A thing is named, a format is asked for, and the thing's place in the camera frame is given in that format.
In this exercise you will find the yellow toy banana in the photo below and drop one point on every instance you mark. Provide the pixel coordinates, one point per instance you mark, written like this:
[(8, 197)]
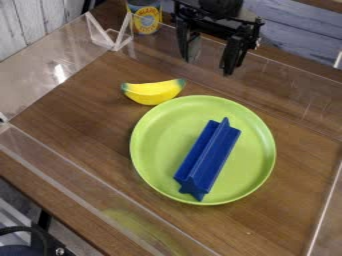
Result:
[(152, 93)]

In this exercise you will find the clear acrylic triangle bracket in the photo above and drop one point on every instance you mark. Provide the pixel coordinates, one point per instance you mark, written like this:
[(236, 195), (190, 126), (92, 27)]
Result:
[(109, 38)]

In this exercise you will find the green round plate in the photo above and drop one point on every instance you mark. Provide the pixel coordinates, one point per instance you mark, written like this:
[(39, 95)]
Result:
[(166, 133)]

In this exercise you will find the black metal stand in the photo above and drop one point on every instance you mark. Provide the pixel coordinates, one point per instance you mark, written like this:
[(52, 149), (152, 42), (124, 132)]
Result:
[(43, 240)]

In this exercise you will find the blue star-shaped block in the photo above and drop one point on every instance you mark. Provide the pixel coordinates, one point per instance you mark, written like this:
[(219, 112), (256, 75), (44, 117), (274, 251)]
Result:
[(206, 158)]

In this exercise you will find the clear acrylic tray wall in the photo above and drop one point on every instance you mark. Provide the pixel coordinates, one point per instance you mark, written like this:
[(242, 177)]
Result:
[(64, 146)]

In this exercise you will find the yellow labelled can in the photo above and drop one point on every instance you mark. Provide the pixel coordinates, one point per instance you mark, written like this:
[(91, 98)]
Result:
[(146, 15)]

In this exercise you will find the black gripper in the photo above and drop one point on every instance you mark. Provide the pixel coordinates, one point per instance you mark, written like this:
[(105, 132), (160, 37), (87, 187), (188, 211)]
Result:
[(219, 18)]

